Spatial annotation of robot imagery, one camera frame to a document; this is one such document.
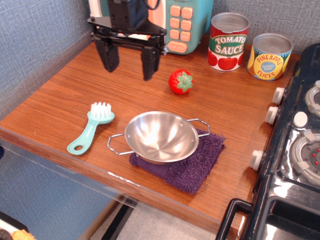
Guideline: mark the purple towel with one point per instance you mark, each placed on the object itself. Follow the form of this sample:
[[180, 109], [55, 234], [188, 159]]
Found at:
[[188, 174]]

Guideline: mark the white stove knob bottom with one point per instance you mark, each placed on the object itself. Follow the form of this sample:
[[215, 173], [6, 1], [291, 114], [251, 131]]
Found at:
[[256, 158]]

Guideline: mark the black toy stove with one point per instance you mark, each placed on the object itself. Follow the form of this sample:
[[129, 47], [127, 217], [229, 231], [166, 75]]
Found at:
[[286, 193]]

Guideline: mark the teal toy microwave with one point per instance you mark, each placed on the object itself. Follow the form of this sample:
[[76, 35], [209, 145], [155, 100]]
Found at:
[[186, 21]]

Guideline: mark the white stove knob middle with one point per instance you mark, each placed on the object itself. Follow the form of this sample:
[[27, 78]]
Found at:
[[271, 114]]

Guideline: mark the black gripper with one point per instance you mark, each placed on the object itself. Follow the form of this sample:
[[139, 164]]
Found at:
[[129, 20]]

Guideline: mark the pineapple slices can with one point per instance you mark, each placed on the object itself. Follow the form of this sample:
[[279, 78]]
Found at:
[[269, 56]]

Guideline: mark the teal dish brush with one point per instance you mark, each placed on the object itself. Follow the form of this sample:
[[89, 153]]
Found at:
[[100, 114]]

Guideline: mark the silver metal pot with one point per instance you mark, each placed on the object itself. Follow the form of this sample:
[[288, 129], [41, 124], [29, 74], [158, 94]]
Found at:
[[162, 138]]

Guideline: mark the white stove knob top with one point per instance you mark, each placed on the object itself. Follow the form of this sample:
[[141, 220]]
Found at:
[[278, 95]]

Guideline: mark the orange fuzzy object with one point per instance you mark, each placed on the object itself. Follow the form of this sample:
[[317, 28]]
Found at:
[[16, 235]]

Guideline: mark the tomato sauce can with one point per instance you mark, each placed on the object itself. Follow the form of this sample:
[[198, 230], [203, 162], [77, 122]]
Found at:
[[227, 40]]

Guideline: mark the white stove knob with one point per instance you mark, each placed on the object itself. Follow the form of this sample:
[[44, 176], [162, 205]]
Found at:
[[271, 114], [256, 158], [278, 95]]

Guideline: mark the red toy strawberry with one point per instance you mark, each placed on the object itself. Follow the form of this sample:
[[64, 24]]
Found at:
[[181, 81]]

